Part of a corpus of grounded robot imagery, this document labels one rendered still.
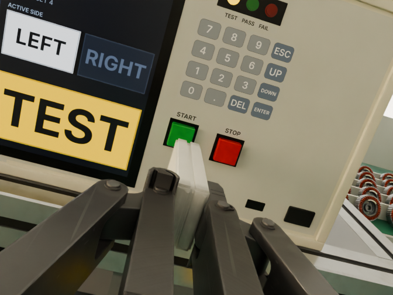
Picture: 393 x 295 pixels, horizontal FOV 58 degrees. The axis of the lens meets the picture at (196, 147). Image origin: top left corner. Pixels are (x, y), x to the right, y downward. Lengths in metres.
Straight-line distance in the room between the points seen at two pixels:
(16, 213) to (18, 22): 0.13
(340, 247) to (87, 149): 0.24
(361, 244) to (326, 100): 0.17
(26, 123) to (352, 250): 0.30
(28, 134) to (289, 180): 0.21
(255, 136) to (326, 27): 0.09
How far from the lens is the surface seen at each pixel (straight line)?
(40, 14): 0.28
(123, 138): 0.28
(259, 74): 0.27
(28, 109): 0.29
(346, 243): 0.38
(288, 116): 0.28
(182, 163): 0.17
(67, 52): 0.27
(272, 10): 0.27
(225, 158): 0.28
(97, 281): 0.50
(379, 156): 8.00
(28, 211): 0.28
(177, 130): 0.27
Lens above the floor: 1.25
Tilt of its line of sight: 16 degrees down
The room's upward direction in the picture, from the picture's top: 17 degrees clockwise
